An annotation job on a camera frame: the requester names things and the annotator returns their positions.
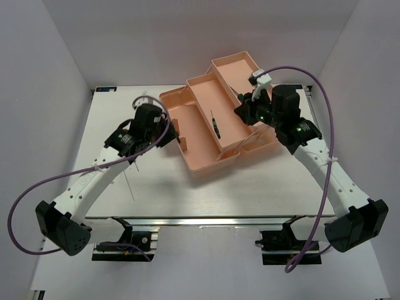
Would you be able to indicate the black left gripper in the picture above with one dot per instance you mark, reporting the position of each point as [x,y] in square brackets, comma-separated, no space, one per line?
[172,135]

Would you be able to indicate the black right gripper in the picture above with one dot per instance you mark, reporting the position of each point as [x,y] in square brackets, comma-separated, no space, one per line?
[245,111]

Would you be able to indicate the small black-green precision screwdriver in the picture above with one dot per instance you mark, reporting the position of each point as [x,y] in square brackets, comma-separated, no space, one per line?
[215,126]

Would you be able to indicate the pink plastic toolbox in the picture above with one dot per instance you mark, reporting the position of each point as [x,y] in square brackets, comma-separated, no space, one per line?
[189,108]

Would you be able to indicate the yellow-black T-handle hex key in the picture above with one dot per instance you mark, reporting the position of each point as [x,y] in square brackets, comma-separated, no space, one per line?
[129,185]

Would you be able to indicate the large green-handled screwdriver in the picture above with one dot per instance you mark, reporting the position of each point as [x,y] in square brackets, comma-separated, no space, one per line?
[239,96]

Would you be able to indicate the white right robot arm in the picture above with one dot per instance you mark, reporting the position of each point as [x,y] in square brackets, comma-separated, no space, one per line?
[358,218]

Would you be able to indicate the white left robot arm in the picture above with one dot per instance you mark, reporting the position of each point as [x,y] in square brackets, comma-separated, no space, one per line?
[64,221]

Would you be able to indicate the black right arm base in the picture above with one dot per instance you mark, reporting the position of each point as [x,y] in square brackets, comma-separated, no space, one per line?
[282,238]

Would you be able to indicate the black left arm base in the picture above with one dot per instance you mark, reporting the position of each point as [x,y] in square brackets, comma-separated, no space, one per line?
[116,240]

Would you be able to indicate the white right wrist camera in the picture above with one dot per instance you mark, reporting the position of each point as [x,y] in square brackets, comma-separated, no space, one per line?
[260,80]

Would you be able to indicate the front aluminium rail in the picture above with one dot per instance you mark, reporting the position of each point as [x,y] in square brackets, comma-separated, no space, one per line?
[211,221]

